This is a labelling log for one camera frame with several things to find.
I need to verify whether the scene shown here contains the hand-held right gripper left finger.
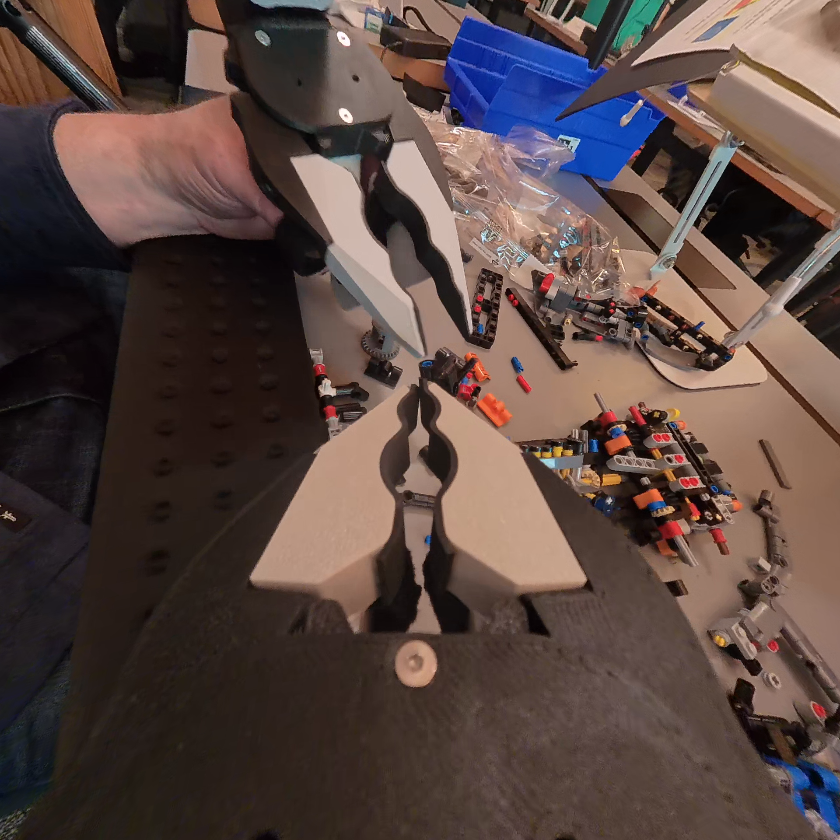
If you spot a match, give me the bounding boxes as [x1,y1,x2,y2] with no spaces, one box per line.
[249,386,422,632]

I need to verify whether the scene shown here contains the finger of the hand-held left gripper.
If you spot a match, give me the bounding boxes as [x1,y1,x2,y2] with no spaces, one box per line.
[363,140,476,345]
[289,155,429,360]

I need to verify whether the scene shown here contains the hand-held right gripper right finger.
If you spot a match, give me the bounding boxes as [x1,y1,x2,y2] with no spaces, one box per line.
[419,381,588,633]

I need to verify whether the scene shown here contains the grey lego engine block assembly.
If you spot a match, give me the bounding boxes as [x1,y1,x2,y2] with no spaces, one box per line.
[518,438,588,487]

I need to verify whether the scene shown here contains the person's left forearm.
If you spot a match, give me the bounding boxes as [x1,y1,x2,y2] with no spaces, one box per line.
[0,100,129,273]

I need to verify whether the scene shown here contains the clear bags of lego parts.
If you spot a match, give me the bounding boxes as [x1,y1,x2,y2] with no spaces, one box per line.
[420,121,624,290]

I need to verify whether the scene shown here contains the grey lego gear assembly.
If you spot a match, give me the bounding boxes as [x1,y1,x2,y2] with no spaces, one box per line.
[360,320,404,362]

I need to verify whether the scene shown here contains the row of black lego connectors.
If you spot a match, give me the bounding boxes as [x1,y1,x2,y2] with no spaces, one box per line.
[308,348,370,437]

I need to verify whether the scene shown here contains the grey lego gearbox assembly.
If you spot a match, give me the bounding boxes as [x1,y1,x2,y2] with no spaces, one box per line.
[532,269,647,345]

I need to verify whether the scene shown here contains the long black lego beam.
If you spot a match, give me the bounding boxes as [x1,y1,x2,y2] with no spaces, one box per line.
[505,287,580,370]

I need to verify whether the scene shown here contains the multicoloured lego chassis assembly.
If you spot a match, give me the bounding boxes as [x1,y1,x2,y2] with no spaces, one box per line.
[577,392,746,568]

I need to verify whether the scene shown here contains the dark brown lego bar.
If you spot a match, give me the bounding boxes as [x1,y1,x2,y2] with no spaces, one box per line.
[759,438,793,490]

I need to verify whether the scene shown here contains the person's left hand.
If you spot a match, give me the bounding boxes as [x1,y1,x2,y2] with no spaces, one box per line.
[54,97,284,249]

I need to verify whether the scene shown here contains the black pouch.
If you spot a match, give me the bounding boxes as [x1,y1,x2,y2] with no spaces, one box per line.
[402,71,448,112]

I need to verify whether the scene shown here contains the black power adapter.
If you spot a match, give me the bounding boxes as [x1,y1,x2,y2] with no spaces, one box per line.
[379,23,454,61]

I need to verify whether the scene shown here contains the blue plastic bin with label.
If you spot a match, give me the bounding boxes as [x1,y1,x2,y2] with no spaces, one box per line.
[482,64,665,179]

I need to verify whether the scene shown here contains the black perforated panel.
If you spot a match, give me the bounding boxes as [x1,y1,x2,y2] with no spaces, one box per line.
[56,234,329,775]

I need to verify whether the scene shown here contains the black card sheet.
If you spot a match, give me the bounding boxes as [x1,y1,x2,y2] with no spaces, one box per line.
[556,47,742,122]

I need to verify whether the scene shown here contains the black tripod pole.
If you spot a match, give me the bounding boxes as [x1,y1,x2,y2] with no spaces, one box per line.
[0,0,122,112]

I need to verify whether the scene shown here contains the white book stand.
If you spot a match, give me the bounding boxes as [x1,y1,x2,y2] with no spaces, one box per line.
[633,46,840,392]

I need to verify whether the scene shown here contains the printed paper sheet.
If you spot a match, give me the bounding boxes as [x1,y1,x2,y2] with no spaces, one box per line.
[633,0,840,67]

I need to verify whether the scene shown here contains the black lego frame with pins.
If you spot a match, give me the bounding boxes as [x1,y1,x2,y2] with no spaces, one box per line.
[467,268,505,349]

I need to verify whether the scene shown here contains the wooden post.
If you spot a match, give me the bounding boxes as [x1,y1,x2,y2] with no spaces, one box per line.
[0,0,122,106]

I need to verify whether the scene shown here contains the large black lego frame assembly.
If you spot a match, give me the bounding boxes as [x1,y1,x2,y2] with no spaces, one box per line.
[640,292,737,371]

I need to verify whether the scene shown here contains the dark grey lego link chain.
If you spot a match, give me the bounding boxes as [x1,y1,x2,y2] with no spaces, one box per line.
[751,489,791,572]

